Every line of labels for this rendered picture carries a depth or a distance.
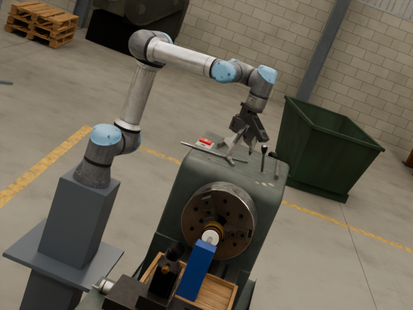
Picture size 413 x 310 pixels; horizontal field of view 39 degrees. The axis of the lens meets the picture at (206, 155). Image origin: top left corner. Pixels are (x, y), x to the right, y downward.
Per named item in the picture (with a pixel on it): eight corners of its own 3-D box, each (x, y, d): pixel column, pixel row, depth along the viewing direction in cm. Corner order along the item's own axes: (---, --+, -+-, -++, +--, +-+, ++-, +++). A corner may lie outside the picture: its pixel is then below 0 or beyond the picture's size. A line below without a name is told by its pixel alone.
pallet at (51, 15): (28, 23, 1050) (34, -1, 1037) (74, 40, 1055) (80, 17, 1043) (2, 30, 930) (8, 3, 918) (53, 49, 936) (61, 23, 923)
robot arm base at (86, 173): (67, 177, 236) (74, 155, 233) (81, 167, 251) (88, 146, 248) (102, 192, 235) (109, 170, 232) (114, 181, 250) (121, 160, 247)
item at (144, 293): (151, 280, 213) (156, 267, 211) (177, 291, 212) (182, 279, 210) (134, 307, 193) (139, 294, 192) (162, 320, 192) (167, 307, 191)
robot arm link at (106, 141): (78, 153, 237) (87, 122, 233) (98, 149, 249) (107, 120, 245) (101, 166, 233) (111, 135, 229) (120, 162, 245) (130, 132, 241)
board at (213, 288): (156, 259, 250) (159, 251, 249) (235, 293, 246) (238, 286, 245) (134, 291, 221) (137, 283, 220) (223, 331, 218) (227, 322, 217)
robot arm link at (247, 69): (224, 56, 217) (249, 67, 213) (235, 57, 227) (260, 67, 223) (216, 76, 219) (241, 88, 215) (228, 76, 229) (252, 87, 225)
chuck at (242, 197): (174, 230, 265) (204, 170, 255) (236, 264, 263) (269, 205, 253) (169, 237, 256) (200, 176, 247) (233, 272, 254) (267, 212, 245)
